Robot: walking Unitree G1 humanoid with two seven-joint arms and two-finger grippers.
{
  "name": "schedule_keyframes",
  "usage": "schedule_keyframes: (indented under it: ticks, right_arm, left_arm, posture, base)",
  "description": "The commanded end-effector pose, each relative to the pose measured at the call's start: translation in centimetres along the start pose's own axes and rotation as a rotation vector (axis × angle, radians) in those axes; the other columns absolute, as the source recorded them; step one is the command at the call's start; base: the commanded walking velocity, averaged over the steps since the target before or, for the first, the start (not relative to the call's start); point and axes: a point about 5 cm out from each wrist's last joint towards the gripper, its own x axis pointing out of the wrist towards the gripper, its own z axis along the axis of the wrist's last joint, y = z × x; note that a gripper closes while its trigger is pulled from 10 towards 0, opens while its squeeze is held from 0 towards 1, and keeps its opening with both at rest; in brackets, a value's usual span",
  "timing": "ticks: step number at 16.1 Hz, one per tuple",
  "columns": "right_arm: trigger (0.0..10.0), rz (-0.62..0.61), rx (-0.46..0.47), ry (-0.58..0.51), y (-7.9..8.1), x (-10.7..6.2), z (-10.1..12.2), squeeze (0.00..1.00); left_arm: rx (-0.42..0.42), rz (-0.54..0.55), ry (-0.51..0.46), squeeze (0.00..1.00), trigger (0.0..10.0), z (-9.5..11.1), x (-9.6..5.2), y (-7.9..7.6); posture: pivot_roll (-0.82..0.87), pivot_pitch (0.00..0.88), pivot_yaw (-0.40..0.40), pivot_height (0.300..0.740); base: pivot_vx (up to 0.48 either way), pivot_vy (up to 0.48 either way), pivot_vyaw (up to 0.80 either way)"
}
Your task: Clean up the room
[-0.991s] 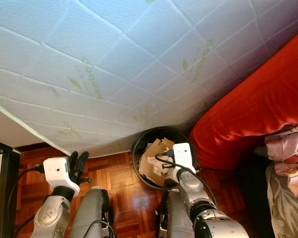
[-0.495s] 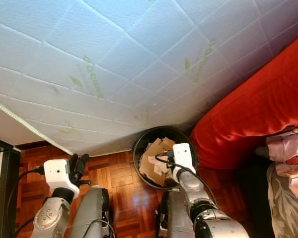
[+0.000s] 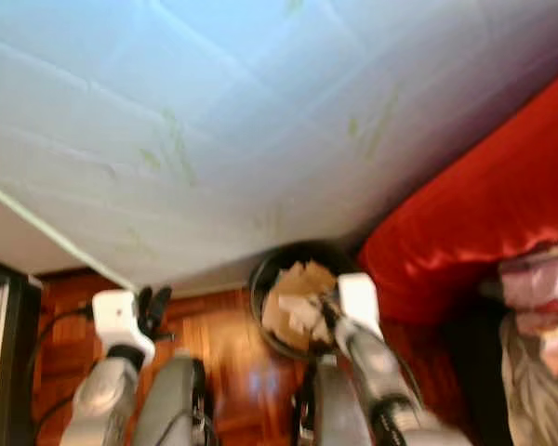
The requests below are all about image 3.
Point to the pink cartoon print quilt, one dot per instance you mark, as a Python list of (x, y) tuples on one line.
[(539, 288)]

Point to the brown cardboard and paper scraps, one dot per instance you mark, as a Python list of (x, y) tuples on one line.
[(293, 302)]

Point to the black round waste bin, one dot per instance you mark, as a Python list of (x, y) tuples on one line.
[(265, 269)]

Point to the grey right robot leg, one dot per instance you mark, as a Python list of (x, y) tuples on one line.
[(335, 409)]

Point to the black framed white door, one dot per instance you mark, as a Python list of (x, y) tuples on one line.
[(23, 372)]

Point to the large red cushion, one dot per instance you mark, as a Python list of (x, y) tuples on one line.
[(474, 204)]

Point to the bed with leaf print sheet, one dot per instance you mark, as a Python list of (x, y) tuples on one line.
[(539, 400)]

